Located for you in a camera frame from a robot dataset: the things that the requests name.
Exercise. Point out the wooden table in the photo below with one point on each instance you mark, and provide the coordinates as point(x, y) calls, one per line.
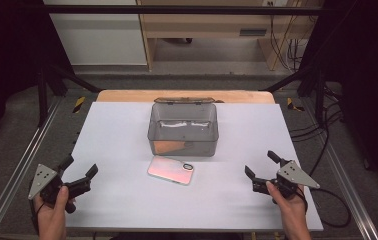
point(137, 96)

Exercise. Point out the white cabinet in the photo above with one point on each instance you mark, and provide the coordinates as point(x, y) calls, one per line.
point(100, 36)

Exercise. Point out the black metal frame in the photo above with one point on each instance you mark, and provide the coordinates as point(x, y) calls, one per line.
point(183, 10)

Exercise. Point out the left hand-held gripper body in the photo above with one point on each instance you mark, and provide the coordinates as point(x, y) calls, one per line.
point(48, 186)

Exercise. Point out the aluminium rail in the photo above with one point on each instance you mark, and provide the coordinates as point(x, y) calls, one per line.
point(13, 170)
point(347, 186)

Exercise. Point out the wooden desk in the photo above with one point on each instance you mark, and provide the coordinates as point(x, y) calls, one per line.
point(210, 30)

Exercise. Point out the pink smartphone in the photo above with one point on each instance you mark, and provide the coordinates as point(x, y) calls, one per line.
point(171, 169)

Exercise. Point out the white table board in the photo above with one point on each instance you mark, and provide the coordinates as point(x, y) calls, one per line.
point(127, 186)

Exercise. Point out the person's left hand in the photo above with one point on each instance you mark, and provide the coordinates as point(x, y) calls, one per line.
point(53, 213)

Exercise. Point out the clear grey plastic box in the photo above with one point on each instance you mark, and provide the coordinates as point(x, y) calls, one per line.
point(183, 130)

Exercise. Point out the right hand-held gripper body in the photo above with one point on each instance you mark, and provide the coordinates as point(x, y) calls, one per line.
point(287, 181)

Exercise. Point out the person's right hand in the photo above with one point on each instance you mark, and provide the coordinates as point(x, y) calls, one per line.
point(285, 206)

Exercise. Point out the yellow black hazard tape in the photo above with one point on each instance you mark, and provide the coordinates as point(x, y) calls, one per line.
point(293, 104)
point(79, 104)

